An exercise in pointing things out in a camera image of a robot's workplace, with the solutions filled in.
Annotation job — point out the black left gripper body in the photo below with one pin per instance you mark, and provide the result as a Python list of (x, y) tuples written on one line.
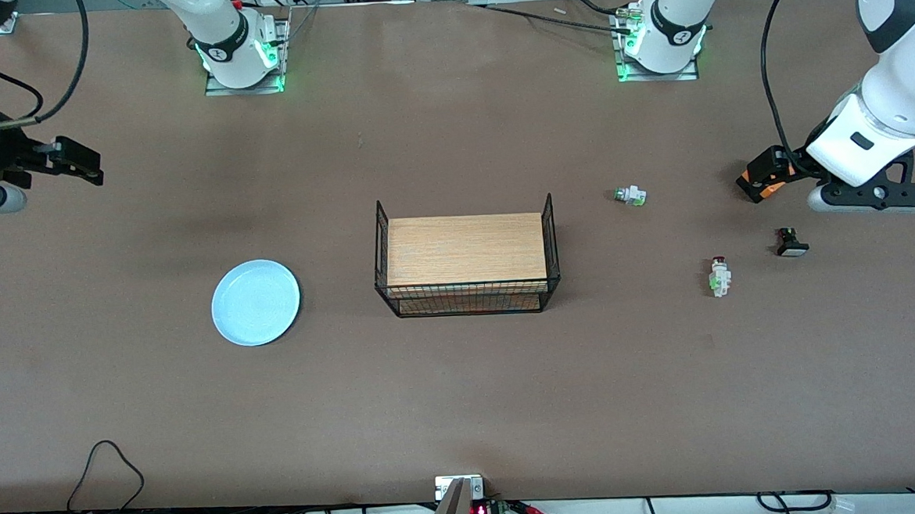
[(798, 166)]

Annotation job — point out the red push button switch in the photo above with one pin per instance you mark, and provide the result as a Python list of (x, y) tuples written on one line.
[(721, 278)]

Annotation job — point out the light blue round plate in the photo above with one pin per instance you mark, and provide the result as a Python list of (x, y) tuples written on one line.
[(256, 303)]

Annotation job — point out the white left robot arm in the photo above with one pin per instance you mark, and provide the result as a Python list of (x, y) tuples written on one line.
[(911, 92)]

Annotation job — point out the black square white-top push button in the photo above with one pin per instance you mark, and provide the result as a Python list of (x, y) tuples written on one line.
[(792, 249)]

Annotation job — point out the silver metal mounting plate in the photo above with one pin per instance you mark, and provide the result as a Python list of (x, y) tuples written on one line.
[(442, 489)]

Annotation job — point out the small board with red display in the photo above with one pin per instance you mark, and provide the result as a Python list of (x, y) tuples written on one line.
[(480, 512)]

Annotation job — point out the green push button switch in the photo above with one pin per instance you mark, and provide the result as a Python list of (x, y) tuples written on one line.
[(633, 195)]

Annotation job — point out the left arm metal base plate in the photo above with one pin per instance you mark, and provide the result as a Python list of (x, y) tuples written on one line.
[(683, 75)]

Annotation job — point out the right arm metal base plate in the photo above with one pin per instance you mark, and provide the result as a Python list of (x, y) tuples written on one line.
[(218, 89)]

